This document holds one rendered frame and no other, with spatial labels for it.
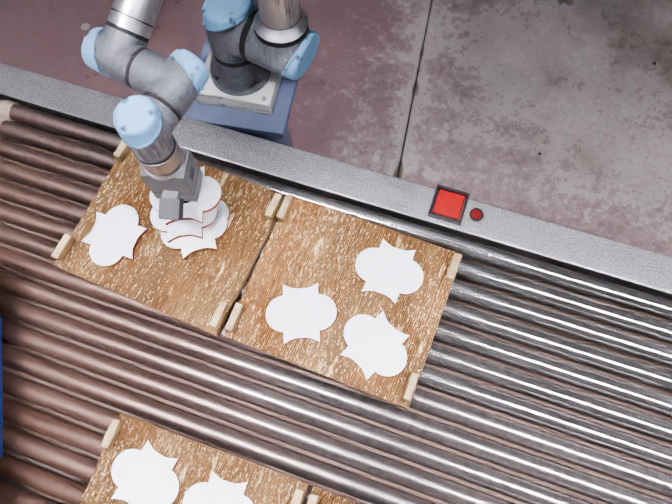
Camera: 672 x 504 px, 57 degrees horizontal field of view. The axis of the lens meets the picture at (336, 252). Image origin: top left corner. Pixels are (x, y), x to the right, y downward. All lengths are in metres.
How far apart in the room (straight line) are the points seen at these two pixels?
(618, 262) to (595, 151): 1.25
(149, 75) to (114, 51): 0.08
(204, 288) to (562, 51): 1.99
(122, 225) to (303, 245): 0.41
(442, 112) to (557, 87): 0.49
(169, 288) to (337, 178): 0.45
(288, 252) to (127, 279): 0.36
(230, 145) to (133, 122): 0.50
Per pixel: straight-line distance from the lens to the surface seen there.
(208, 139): 1.55
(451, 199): 1.43
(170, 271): 1.41
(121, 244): 1.46
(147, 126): 1.06
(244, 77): 1.56
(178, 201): 1.24
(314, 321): 1.31
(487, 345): 1.35
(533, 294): 1.40
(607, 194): 2.61
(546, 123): 2.69
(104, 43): 1.20
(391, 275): 1.33
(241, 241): 1.40
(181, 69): 1.13
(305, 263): 1.36
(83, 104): 1.71
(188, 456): 1.33
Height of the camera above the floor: 2.22
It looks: 70 degrees down
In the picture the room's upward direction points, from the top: 8 degrees counter-clockwise
